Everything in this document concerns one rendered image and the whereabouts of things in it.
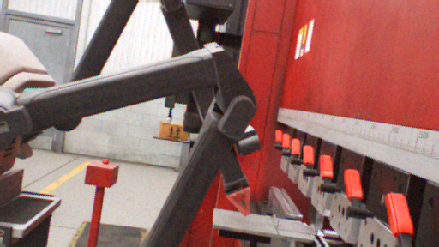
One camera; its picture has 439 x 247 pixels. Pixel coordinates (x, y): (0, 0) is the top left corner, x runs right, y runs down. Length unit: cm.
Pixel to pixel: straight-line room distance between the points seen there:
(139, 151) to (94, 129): 84
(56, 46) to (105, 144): 183
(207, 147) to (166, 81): 13
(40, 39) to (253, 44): 655
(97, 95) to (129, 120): 739
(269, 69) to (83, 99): 148
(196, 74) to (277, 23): 145
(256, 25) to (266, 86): 28
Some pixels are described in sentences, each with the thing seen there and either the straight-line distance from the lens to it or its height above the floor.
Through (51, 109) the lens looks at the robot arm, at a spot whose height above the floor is 127.
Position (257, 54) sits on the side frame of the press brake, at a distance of 215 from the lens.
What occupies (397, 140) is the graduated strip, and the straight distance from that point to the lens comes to 74.
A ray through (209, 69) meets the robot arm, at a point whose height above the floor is 137.
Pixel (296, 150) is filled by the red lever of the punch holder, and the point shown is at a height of 121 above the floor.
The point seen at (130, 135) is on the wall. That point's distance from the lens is 815.
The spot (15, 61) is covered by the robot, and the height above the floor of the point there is 133.
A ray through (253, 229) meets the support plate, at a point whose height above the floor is 100.
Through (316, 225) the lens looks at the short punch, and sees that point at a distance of 130.
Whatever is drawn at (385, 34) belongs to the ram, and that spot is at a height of 148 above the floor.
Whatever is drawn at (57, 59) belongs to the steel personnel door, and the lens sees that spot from 833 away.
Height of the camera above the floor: 132
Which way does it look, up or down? 3 degrees down
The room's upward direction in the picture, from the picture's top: 9 degrees clockwise
